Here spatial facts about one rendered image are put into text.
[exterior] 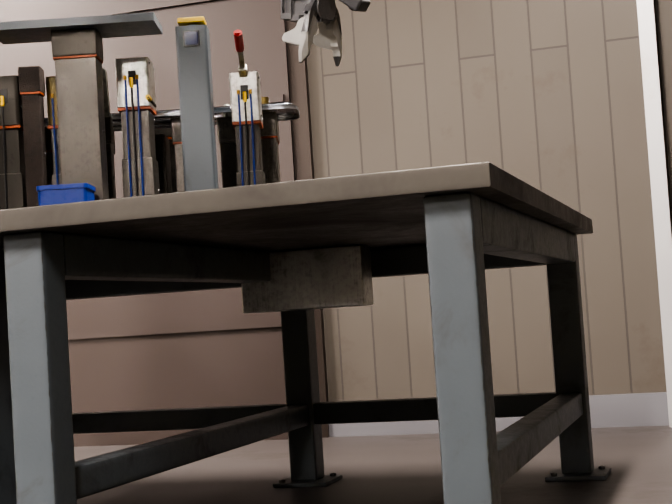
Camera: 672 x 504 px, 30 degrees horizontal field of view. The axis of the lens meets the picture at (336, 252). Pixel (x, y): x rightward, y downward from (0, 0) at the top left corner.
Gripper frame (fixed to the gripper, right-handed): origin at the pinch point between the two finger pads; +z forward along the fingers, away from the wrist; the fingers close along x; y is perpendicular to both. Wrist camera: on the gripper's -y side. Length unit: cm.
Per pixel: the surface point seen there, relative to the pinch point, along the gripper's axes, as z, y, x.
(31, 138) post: 14, 85, -16
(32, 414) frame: 62, 36, 43
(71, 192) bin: 25, 59, 2
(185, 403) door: 123, 174, -209
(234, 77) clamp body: 0, 45, -41
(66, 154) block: 17, 68, -8
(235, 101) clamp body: 5, 44, -40
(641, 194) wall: 36, 0, -255
